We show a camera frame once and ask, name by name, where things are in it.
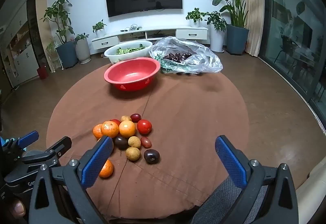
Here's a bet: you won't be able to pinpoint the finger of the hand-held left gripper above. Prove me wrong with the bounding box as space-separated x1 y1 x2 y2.
0 131 39 161
5 137 72 181

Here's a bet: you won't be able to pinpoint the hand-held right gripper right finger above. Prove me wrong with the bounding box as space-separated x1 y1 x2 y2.
215 135 299 224

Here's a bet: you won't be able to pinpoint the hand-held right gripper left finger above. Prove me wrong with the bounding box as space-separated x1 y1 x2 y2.
28 135 114 224

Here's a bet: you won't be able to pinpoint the orange mandarin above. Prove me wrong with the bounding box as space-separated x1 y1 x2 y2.
98 160 114 179
100 120 120 138
92 124 104 141

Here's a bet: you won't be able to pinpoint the dark purple round plum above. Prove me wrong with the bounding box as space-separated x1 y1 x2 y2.
144 149 160 164
113 136 129 151

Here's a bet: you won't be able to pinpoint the yellow-brown kiwi fruit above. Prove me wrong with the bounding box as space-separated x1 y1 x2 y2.
128 136 141 149

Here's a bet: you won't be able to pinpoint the large smooth orange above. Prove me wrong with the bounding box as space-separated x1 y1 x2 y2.
119 120 136 138

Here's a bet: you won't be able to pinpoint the red plastic basin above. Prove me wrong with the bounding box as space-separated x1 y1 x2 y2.
104 58 161 92

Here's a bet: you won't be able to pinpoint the person's left hand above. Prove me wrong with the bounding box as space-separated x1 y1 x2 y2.
10 198 27 218

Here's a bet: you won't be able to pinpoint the white storage cabinet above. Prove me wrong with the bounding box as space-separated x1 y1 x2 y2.
0 0 39 87

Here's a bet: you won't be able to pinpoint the beige sofa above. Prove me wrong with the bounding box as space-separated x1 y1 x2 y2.
295 155 326 217

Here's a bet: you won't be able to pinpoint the tall plant in dark pot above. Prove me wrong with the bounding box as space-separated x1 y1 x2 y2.
41 0 78 69

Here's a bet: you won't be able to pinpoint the thin plant on white stand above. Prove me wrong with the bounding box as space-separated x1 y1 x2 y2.
46 38 64 72

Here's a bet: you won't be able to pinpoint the small plant in grey pot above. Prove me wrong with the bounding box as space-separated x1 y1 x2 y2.
74 33 91 64

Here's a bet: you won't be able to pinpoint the white plastic basin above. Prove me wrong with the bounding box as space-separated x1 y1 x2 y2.
104 41 153 65

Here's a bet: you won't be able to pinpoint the clear plastic bag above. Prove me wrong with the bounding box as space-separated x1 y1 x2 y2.
149 36 224 74

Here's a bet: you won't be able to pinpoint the leafy green vegetables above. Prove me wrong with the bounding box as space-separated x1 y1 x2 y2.
116 44 146 55

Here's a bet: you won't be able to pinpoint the pile of dark cherries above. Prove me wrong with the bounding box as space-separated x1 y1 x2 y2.
163 51 193 63

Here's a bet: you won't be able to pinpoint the small plant in white pot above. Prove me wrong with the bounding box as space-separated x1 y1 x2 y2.
186 8 205 27
92 20 107 38

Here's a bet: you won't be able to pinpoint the large-leaf plant in blue pot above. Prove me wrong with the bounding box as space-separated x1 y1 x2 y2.
199 0 265 55

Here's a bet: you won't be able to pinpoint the bushy plant in tall white pot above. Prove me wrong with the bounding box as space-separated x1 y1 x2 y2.
204 11 227 53

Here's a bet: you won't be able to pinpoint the white television cabinet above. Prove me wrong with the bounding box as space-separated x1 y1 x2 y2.
91 25 209 50

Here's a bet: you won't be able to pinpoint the glass sliding door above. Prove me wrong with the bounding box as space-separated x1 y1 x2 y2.
260 0 326 138

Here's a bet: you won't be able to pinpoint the beige curtain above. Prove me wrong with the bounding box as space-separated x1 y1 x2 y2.
243 0 265 57

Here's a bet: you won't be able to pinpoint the tangle of cables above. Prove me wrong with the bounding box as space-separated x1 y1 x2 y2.
121 24 143 32

